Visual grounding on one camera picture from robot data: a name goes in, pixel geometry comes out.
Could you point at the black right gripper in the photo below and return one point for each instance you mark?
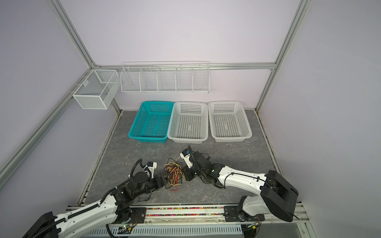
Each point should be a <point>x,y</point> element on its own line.
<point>187,171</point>

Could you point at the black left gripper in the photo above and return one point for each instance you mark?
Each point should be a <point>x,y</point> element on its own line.
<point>158,184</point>

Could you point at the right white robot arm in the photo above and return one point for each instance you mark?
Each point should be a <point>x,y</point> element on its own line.
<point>271,193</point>

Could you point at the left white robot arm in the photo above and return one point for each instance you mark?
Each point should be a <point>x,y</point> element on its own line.
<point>123,195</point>

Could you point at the white plastic basket middle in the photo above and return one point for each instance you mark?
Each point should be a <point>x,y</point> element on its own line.
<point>189,123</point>

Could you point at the white plastic basket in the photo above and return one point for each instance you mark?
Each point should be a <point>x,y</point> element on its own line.
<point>189,123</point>
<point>228,121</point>

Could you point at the teal plastic basket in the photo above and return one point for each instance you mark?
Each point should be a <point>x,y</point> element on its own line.
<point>152,122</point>

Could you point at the white plastic basket right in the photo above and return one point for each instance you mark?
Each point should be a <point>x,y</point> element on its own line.
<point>228,121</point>

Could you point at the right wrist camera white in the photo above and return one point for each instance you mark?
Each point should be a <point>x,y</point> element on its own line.
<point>185,155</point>

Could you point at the white slotted cable duct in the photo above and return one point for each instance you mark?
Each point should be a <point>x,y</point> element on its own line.
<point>177,231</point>

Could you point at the white wire shelf rack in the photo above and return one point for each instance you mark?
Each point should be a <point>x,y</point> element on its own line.
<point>165,77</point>

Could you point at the white mesh wall box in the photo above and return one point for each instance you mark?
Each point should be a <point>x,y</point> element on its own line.
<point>98,89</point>

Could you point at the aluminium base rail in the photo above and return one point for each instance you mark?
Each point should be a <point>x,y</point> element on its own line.
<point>208,212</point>

